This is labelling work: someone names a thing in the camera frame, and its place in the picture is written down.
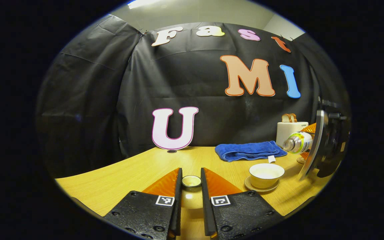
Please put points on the blue folded towel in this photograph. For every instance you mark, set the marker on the blue folded towel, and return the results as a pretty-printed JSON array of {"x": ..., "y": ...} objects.
[{"x": 248, "y": 150}]

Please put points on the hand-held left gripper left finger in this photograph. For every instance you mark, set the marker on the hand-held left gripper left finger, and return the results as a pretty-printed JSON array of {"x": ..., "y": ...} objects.
[{"x": 178, "y": 200}]

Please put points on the yellow ceramic teacup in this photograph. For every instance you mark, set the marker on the yellow ceramic teacup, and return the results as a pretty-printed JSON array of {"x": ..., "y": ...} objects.
[{"x": 267, "y": 176}]

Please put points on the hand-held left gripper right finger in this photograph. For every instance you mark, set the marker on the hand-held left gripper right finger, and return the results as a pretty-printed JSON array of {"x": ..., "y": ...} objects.
[{"x": 205, "y": 200}]

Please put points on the black backdrop cloth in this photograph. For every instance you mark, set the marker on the black backdrop cloth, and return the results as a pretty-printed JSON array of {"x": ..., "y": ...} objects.
[{"x": 178, "y": 76}]

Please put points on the toasted bread slice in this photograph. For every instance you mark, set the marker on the toasted bread slice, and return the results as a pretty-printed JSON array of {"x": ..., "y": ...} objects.
[
  {"x": 286, "y": 118},
  {"x": 294, "y": 117}
]

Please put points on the clear plastic water bottle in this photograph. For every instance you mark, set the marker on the clear plastic water bottle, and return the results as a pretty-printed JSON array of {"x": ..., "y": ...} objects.
[{"x": 300, "y": 142}]

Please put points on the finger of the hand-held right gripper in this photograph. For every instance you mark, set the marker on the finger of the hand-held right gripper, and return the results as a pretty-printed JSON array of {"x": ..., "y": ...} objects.
[
  {"x": 310, "y": 128},
  {"x": 306, "y": 155}
]

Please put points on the round cork coaster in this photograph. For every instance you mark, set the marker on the round cork coaster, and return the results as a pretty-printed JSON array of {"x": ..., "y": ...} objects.
[{"x": 300, "y": 161}]

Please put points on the yellow ceramic saucer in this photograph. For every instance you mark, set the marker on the yellow ceramic saucer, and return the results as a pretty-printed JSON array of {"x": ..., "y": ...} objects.
[{"x": 250, "y": 185}]

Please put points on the cream white toaster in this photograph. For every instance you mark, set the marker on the cream white toaster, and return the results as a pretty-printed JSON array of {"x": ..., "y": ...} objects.
[{"x": 287, "y": 131}]

